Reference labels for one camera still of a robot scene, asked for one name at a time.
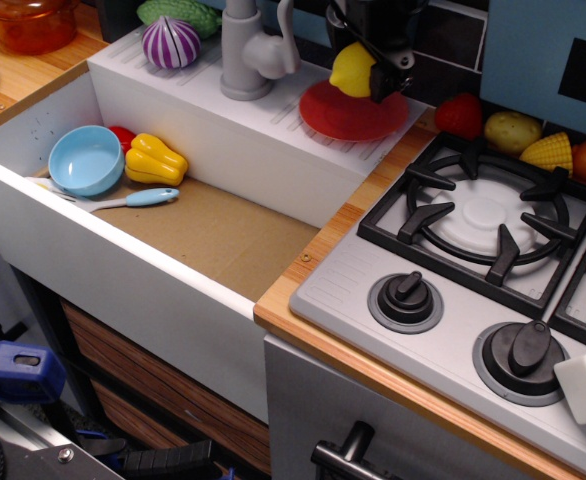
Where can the yellow toy bell pepper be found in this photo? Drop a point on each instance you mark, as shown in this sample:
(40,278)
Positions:
(151,161)

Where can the green toy bitter gourd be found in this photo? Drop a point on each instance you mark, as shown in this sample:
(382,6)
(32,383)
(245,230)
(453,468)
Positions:
(204,19)

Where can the black ribbed handle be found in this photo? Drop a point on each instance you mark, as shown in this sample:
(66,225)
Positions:
(193,461)

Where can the light blue plastic bowl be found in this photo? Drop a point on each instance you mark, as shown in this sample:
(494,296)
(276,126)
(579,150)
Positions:
(87,161)

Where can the black left burner grate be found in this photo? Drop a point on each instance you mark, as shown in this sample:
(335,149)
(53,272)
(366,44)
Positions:
(480,226)

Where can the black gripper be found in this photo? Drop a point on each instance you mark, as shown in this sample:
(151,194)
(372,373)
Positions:
(382,27)

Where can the blue handled white spatula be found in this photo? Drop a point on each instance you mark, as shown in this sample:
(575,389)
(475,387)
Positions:
(144,198)

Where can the red plastic plate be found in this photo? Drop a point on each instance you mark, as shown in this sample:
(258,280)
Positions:
(329,112)

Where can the red toy tomato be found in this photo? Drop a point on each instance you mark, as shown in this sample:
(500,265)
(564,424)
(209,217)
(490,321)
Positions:
(124,136)

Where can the grey toy stove top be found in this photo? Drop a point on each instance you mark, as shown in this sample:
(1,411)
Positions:
(334,297)

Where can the metal oven door handle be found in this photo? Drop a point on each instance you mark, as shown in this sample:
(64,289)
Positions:
(347,461)

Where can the black left stove knob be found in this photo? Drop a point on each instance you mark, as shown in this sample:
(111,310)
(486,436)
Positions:
(405,303)

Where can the yellow toy lemon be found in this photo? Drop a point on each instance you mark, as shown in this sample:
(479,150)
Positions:
(351,71)

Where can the yellow toy potato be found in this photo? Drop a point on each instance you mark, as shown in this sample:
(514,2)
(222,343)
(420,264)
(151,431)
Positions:
(512,132)

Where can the blue plastic clamp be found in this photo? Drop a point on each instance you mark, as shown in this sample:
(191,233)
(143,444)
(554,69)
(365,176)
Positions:
(30,374)

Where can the red toy strawberry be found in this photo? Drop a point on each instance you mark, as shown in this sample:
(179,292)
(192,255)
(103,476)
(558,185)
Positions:
(461,116)

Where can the yellow toy corn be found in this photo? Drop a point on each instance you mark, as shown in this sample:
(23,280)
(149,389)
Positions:
(549,153)

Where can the grey toy faucet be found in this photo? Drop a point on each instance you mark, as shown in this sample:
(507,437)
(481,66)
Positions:
(251,58)

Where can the black stove knob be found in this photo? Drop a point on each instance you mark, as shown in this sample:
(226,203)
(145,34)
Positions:
(516,362)
(405,303)

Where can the black right stove knob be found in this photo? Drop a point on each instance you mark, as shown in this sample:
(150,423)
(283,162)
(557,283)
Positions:
(516,362)

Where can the purple striped toy onion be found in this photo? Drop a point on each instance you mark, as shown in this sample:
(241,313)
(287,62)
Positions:
(171,43)

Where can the orange transparent pot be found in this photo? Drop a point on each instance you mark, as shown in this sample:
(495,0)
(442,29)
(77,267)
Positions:
(37,27)

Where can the white toy sink basin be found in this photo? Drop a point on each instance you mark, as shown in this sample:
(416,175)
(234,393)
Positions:
(181,278)

